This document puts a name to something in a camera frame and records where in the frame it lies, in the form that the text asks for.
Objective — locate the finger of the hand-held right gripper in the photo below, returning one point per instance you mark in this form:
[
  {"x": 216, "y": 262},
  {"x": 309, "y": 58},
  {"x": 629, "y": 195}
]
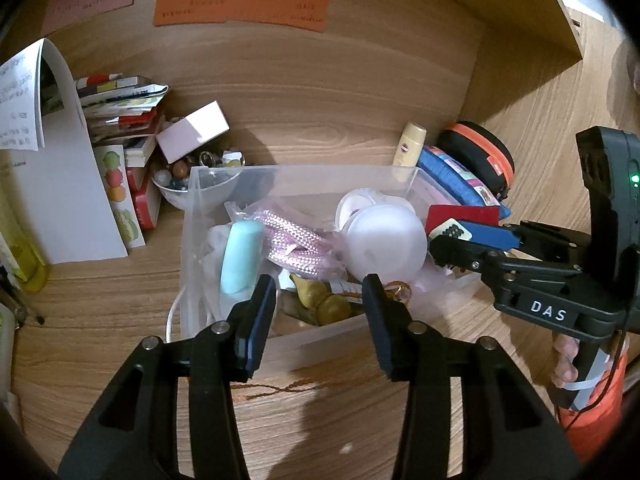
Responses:
[
  {"x": 487, "y": 235},
  {"x": 460, "y": 255}
]

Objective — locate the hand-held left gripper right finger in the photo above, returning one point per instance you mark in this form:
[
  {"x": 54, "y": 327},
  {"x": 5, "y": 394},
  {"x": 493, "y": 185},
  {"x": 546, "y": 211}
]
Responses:
[{"x": 382, "y": 330}]

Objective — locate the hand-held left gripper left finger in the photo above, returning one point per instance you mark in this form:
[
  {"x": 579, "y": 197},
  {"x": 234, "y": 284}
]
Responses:
[{"x": 257, "y": 330}]

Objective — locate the red pouch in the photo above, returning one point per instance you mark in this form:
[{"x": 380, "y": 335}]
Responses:
[{"x": 475, "y": 212}]

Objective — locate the mahjong tile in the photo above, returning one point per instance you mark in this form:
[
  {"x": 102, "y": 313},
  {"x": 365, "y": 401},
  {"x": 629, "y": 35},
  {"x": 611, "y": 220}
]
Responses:
[{"x": 452, "y": 230}]

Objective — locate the clear plastic bin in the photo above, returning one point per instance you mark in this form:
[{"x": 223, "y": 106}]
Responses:
[{"x": 310, "y": 340}]

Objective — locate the person's right forearm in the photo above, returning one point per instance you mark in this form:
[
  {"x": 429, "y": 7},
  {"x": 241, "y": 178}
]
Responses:
[{"x": 595, "y": 420}]

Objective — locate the wooden desktop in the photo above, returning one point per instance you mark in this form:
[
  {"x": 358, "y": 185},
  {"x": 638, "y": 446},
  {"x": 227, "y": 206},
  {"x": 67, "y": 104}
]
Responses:
[{"x": 125, "y": 310}]

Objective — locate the person's right hand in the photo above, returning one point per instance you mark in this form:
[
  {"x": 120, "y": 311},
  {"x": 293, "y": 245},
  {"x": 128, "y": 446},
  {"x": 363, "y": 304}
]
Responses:
[{"x": 566, "y": 360}]

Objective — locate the brown gourd ornament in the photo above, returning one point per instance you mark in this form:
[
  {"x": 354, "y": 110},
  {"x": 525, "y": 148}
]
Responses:
[{"x": 340, "y": 310}]

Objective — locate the yellow gourd ornament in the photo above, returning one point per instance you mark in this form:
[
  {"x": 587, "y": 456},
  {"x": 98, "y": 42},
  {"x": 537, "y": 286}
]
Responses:
[{"x": 307, "y": 290}]

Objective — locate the blue zip pouch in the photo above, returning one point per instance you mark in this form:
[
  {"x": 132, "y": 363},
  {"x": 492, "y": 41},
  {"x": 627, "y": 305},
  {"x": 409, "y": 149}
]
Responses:
[{"x": 450, "y": 175}]

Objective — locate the pale teal oblong object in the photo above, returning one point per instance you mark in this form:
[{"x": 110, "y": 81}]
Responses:
[{"x": 240, "y": 260}]

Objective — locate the round white lidded container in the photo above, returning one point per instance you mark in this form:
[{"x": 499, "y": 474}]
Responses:
[{"x": 385, "y": 242}]

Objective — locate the white cloth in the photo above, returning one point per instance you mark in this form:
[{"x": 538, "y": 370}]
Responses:
[{"x": 216, "y": 250}]

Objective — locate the black case with orange band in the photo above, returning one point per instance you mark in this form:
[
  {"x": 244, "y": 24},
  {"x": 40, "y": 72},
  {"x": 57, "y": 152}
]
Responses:
[{"x": 480, "y": 145}]

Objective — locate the cream tube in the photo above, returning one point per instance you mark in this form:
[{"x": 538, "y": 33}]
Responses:
[{"x": 410, "y": 145}]

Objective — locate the glass bowl of beads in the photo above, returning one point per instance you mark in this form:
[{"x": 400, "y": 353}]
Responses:
[{"x": 175, "y": 192}]

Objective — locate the red box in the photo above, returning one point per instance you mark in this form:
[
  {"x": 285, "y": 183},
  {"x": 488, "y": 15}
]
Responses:
[{"x": 145, "y": 205}]

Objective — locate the fruit print box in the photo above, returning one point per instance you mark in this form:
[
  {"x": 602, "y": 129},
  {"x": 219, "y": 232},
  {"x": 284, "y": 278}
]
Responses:
[{"x": 120, "y": 195}]

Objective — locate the pale pink box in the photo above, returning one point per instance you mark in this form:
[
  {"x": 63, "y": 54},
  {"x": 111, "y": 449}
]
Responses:
[{"x": 192, "y": 132}]

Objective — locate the curved white paper sheet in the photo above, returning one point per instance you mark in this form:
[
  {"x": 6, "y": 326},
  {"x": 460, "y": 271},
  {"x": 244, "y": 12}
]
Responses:
[{"x": 65, "y": 200}]

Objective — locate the stack of booklets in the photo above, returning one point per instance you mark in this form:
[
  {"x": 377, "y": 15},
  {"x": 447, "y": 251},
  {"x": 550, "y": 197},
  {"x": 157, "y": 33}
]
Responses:
[{"x": 120, "y": 100}]

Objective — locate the orange sticky note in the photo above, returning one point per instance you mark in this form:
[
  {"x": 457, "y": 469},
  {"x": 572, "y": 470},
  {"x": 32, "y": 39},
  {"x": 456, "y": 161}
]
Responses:
[{"x": 240, "y": 5}]

